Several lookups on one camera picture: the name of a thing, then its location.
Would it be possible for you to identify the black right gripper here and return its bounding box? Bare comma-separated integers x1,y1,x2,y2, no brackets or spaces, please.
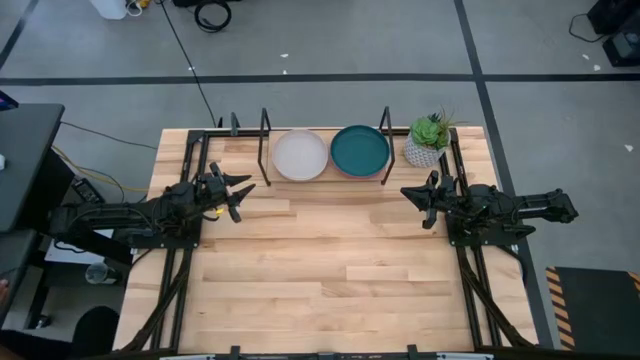
399,170,469,230

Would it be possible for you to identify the black power adapter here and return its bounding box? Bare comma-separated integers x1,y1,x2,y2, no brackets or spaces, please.
71,177,106,204

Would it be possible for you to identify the black desk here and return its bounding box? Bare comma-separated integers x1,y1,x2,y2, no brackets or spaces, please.
0,102,66,321

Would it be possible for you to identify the thin black cable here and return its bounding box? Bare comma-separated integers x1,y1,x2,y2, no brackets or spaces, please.
59,121,160,151

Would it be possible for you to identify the long black floor cable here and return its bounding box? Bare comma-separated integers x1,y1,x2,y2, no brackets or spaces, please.
159,0,221,129

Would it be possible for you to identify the black aluminium rig frame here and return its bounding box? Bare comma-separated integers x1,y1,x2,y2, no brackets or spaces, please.
119,127,539,360

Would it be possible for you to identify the black mat with yellow stripes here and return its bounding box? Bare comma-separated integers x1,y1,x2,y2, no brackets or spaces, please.
544,266,640,354

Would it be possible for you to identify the yellow cable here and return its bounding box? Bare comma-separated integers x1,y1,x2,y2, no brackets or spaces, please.
51,144,151,194

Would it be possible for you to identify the white paper sheet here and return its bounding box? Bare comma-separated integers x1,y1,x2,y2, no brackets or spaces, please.
44,229,134,265

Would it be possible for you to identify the clear glass cup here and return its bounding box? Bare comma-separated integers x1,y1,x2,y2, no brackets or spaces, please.
84,262,119,286

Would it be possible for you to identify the green succulent plant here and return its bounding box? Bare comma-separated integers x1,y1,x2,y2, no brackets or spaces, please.
409,107,469,151

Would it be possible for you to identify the white patterned plant pot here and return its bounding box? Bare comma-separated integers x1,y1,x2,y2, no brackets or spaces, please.
402,130,451,170

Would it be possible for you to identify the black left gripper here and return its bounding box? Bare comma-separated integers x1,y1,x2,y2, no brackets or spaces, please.
197,161,257,224

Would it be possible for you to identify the black equipment case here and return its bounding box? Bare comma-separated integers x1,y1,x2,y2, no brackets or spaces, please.
587,0,640,69

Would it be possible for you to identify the pale grey plate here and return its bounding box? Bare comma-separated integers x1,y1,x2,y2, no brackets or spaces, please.
271,128,330,182

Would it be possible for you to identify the coiled black cable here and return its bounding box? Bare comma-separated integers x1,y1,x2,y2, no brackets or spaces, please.
193,0,233,34

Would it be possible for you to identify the wooden shelf with black brackets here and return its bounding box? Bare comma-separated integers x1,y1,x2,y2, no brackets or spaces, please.
257,105,398,187

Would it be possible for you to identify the white container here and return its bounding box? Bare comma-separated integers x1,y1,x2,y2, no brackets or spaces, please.
89,0,129,21

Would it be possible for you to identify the dark teal plate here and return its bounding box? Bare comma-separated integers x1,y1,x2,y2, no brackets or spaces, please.
329,124,391,180

